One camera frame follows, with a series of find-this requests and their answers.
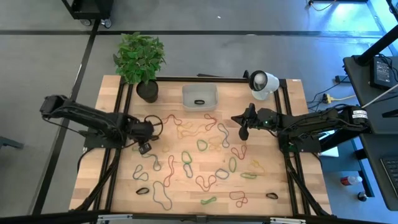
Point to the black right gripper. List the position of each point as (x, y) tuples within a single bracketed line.
[(264, 119)]

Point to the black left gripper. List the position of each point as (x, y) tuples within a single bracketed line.
[(141, 129)]

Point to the teal rubber band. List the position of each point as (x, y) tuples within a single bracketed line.
[(228, 137), (154, 158), (136, 169), (153, 191)]

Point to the red rubber band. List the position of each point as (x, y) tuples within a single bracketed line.
[(169, 115), (169, 177), (215, 122), (230, 196), (205, 189), (240, 158)]

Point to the yellow rubber band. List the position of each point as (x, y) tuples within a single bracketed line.
[(199, 132), (262, 168), (178, 130), (214, 146), (165, 151)]

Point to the green rubber band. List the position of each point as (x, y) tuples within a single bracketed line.
[(206, 145), (229, 165), (208, 201), (183, 157), (241, 175)]

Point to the blue rubber band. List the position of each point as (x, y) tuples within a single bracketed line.
[(191, 172), (216, 174)]

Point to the small black block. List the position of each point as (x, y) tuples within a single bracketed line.
[(137, 191)]

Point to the black rubber band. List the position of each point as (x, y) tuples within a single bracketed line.
[(195, 101), (267, 196)]

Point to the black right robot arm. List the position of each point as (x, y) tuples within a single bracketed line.
[(311, 119)]

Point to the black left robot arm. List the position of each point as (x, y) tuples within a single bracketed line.
[(93, 116)]

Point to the pale grey plastic bin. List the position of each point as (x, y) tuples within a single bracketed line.
[(199, 93)]

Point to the white cylindrical lamp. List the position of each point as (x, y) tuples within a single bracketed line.
[(270, 84)]

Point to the green plant in black pot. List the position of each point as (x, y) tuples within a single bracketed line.
[(140, 59)]

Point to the yellow power plug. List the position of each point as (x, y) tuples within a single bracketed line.
[(329, 99)]

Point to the white paper sheet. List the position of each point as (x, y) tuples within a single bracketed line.
[(331, 151)]

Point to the black floor plug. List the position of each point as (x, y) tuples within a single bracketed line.
[(338, 78)]

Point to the red and white bottle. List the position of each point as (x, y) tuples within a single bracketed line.
[(351, 180)]

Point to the black wheeled cart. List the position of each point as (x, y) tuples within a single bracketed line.
[(90, 7)]

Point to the grey furniture leg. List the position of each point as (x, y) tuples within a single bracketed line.
[(9, 142)]

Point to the dark grey desk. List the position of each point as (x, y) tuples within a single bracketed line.
[(382, 140)]

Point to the small black round bottle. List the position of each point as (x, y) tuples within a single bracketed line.
[(362, 196)]

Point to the black power supply brick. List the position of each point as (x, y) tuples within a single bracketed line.
[(381, 73)]

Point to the black stand pole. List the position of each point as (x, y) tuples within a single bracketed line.
[(379, 45)]

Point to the black keyboard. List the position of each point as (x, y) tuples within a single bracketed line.
[(392, 174)]

